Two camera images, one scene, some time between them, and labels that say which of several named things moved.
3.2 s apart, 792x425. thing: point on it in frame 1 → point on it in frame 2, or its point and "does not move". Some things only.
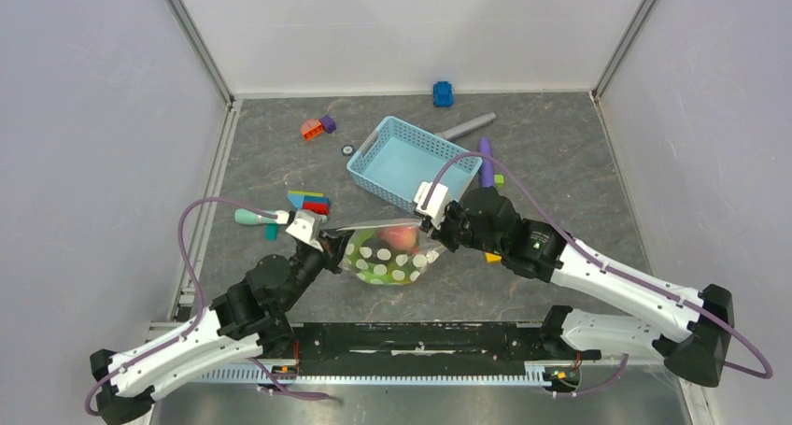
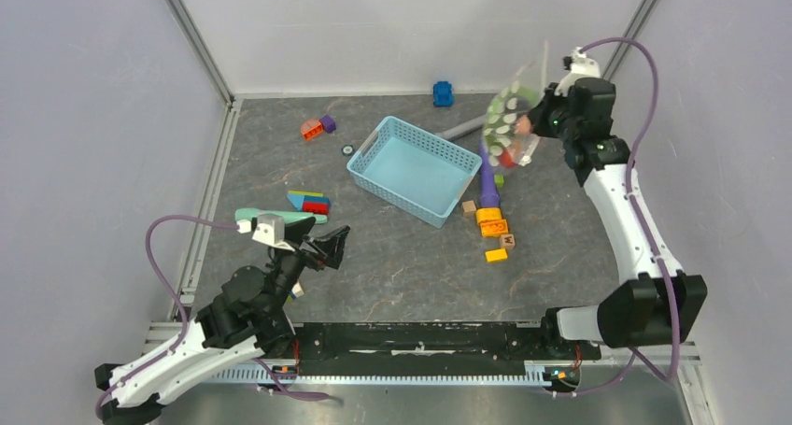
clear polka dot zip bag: [389, 252] → [508, 139]
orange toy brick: [311, 128] does not move
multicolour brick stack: [310, 200] does not move
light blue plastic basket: [397, 158] does not move
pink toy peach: [400, 237] → [523, 125]
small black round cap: [347, 149] does not move
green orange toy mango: [373, 262] → [502, 118]
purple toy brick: [329, 124] does not move
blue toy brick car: [443, 94] does not move
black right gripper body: [455, 230] → [552, 120]
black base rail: [415, 348] does not move
